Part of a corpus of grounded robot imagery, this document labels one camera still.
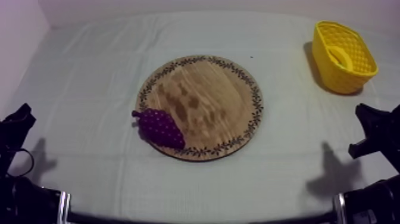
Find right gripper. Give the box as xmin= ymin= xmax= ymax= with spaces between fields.
xmin=348 ymin=103 xmax=400 ymax=173

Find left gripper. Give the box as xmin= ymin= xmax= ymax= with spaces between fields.
xmin=0 ymin=103 xmax=37 ymax=153

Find yellow plastic basket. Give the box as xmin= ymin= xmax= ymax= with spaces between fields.
xmin=311 ymin=20 xmax=380 ymax=95

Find purple toy grapes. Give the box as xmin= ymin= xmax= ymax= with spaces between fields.
xmin=131 ymin=107 xmax=186 ymax=150

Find round wooden board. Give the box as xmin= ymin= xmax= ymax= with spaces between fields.
xmin=135 ymin=55 xmax=264 ymax=163

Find yellow toy banana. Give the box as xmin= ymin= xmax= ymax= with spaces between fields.
xmin=327 ymin=45 xmax=354 ymax=71

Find silver metal bar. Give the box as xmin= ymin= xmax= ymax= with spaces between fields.
xmin=58 ymin=191 xmax=71 ymax=224
xmin=333 ymin=193 xmax=346 ymax=224

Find black cable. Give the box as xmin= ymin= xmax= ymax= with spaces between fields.
xmin=8 ymin=148 xmax=35 ymax=178

